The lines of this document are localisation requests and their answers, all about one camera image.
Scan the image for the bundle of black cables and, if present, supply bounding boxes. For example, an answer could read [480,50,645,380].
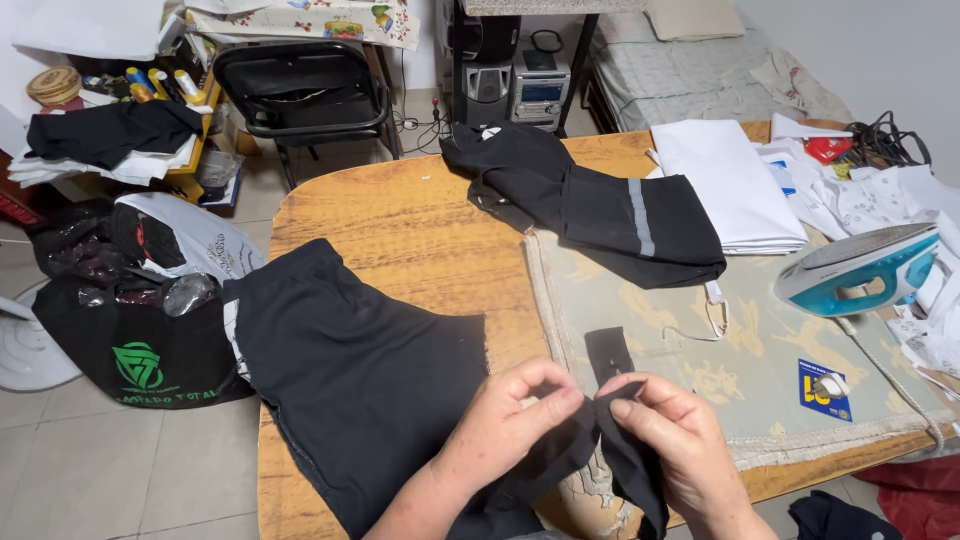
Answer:
[846,110,933,169]

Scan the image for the white elastic loop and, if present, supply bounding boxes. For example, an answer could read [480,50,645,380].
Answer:
[661,279,731,344]

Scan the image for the person's left hand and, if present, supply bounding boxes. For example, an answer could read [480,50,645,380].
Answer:
[447,358,587,493]

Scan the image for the white printed plastic bag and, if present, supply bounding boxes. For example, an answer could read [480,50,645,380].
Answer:
[112,191,265,285]

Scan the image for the black folding chair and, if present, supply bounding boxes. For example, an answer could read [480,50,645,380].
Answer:
[212,40,403,192]

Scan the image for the red and white packet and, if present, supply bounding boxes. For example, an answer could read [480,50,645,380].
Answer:
[804,136,855,165]

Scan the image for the teal and white steam iron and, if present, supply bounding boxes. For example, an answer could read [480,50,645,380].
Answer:
[774,222,942,318]

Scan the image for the small black fabric piece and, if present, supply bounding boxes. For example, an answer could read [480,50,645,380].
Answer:
[584,326,637,387]

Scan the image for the cluttered yellow shelf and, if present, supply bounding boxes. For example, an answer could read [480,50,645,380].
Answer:
[0,0,245,210]

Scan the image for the beige pillow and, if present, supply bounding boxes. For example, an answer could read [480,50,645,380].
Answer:
[645,0,747,42]

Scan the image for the bed with pale cover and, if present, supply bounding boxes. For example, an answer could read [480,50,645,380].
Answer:
[583,7,855,135]

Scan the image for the black fabric strip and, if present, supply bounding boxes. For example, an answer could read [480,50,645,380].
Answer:
[450,381,671,540]

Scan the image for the dark navy garment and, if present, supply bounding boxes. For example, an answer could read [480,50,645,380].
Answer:
[787,489,905,540]

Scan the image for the white fan base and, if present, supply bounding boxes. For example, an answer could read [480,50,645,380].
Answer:
[0,279,84,393]

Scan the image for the black and silver speaker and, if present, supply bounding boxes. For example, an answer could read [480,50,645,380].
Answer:
[442,0,522,130]

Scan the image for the black metal side table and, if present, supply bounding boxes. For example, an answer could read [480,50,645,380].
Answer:
[448,0,648,140]

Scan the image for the black bag with green logo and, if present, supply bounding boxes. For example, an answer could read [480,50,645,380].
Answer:
[31,271,256,411]

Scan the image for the black plastic bag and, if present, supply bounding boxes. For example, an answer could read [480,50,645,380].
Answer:
[27,196,144,280]

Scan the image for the large black garment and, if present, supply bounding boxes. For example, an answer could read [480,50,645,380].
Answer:
[222,237,491,540]

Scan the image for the person's right hand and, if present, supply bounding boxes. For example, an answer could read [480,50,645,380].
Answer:
[595,372,745,524]

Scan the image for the white braided iron cord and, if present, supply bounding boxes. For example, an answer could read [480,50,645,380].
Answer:
[834,315,948,459]

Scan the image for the black trousers with grey stripe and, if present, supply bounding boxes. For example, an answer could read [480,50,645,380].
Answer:
[439,121,728,291]

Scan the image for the folded white fabric stack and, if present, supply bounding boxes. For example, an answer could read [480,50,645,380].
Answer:
[646,118,811,256]

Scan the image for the silver stereo unit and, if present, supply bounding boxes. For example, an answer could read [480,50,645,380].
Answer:
[509,48,573,133]

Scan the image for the blue and yellow card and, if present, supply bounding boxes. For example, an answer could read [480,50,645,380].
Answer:
[797,358,854,423]

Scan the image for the heap of white printed fabric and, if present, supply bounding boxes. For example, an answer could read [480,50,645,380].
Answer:
[756,112,960,402]

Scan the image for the beige patterned ironing mat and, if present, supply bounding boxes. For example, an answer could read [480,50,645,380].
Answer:
[522,225,957,472]

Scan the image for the red cloth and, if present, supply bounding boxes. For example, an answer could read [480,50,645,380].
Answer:
[853,452,960,540]

